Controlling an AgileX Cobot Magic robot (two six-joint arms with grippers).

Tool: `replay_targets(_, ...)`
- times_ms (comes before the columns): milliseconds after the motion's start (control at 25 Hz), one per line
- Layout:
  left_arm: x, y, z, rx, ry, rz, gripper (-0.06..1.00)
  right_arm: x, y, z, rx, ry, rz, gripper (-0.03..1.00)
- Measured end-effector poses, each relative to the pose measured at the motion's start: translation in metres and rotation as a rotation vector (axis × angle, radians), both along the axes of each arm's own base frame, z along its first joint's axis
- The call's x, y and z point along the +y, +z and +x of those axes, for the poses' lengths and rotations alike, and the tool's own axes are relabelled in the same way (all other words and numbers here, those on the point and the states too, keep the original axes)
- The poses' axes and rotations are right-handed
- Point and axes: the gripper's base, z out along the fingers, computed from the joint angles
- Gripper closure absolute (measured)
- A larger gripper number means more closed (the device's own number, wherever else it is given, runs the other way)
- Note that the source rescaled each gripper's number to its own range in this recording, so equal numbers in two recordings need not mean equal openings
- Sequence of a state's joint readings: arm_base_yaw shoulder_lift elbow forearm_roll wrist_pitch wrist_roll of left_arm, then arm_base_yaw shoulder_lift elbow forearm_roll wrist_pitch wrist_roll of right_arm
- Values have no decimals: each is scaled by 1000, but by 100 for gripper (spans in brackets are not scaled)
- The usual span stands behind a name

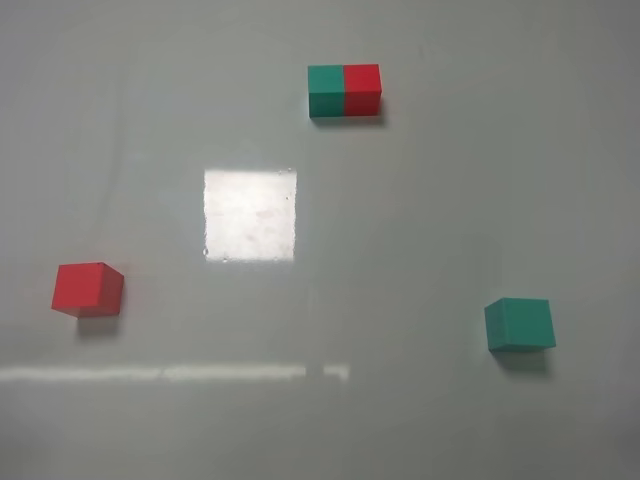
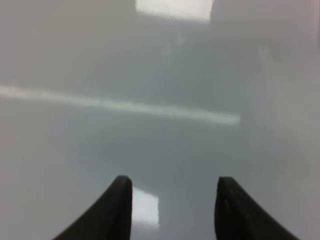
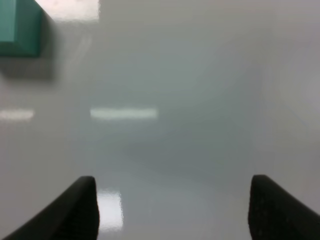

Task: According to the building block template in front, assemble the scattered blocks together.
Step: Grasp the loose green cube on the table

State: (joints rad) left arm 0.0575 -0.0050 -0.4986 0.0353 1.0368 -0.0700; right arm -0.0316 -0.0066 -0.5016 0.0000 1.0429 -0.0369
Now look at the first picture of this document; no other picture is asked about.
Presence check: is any green cube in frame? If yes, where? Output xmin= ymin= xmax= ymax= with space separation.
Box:
xmin=484 ymin=297 xmax=556 ymax=353

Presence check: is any red cube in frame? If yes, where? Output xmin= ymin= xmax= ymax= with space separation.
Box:
xmin=51 ymin=262 xmax=124 ymax=318

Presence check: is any green template block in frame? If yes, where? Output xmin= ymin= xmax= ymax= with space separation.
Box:
xmin=307 ymin=65 xmax=345 ymax=118

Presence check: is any red template block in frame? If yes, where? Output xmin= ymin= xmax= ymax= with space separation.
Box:
xmin=343 ymin=64 xmax=382 ymax=116

